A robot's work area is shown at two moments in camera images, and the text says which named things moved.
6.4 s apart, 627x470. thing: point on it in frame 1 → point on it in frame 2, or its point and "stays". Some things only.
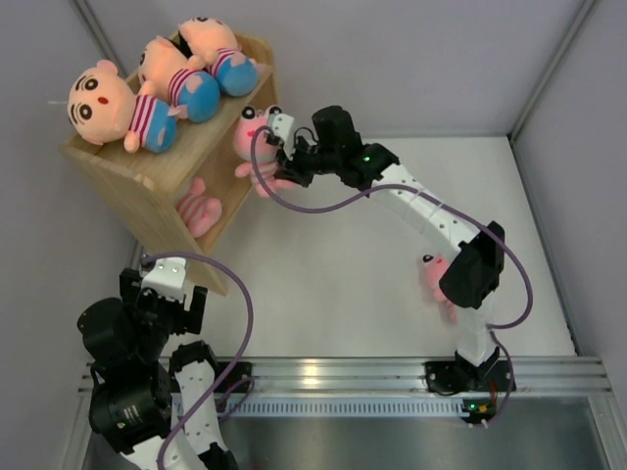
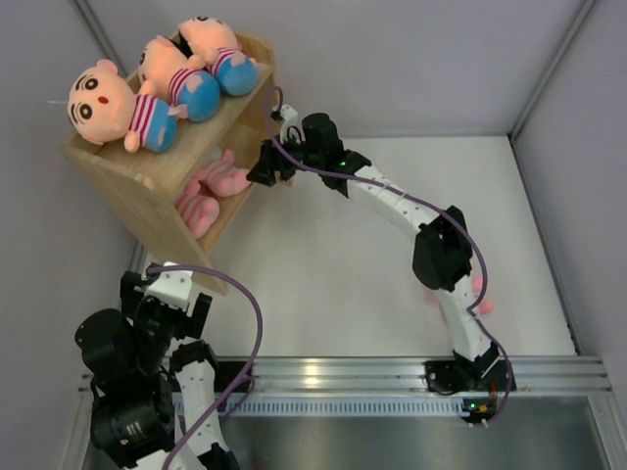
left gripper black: (134, 296) stays
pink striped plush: (256, 153) → (223, 178)
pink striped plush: (199, 212) stays
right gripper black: (288, 169) stays
